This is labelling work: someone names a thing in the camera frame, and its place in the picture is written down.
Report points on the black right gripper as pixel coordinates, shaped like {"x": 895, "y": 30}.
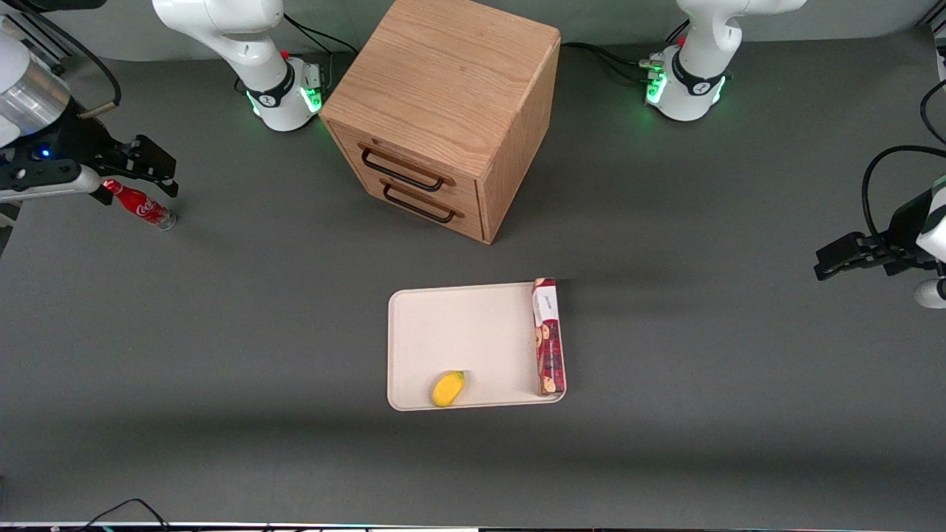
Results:
{"x": 72, "y": 137}

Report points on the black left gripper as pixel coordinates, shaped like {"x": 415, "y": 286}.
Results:
{"x": 903, "y": 226}

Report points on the red coke bottle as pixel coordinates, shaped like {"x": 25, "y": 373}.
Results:
{"x": 142, "y": 206}

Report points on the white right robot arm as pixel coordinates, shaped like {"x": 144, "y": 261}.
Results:
{"x": 251, "y": 44}

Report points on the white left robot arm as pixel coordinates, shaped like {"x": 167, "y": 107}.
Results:
{"x": 698, "y": 66}

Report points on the cream plastic tray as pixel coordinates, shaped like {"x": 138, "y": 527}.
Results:
{"x": 473, "y": 340}

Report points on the wooden drawer cabinet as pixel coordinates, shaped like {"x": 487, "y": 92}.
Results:
{"x": 443, "y": 89}

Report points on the red cookie box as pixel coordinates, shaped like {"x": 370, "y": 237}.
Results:
{"x": 549, "y": 340}

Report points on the yellow toy mango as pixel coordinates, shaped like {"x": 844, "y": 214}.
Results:
{"x": 448, "y": 389}

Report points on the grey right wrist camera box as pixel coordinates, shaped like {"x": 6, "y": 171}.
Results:
{"x": 52, "y": 185}

